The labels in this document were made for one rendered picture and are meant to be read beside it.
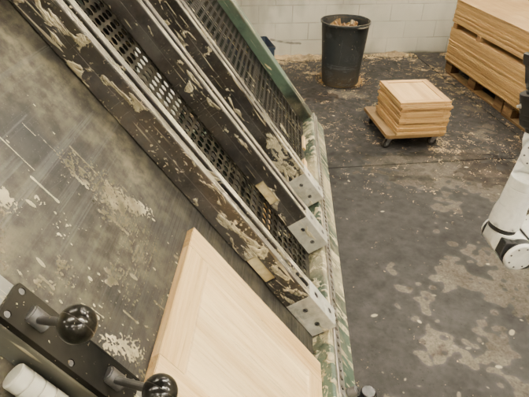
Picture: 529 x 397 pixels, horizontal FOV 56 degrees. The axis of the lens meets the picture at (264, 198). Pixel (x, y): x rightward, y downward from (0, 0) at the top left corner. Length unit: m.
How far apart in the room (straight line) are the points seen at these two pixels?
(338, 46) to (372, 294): 3.08
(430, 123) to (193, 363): 3.64
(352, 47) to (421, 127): 1.39
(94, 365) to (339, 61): 4.86
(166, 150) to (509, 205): 0.78
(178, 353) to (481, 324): 2.16
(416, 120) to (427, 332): 2.01
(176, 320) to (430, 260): 2.40
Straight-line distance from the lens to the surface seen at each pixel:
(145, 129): 1.03
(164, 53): 1.32
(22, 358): 0.64
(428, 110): 4.22
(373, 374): 2.44
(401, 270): 2.98
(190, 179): 1.06
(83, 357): 0.65
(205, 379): 0.87
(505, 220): 1.29
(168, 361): 0.80
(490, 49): 5.48
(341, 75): 5.37
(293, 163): 1.70
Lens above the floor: 1.89
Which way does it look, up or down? 33 degrees down
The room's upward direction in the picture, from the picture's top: 1 degrees clockwise
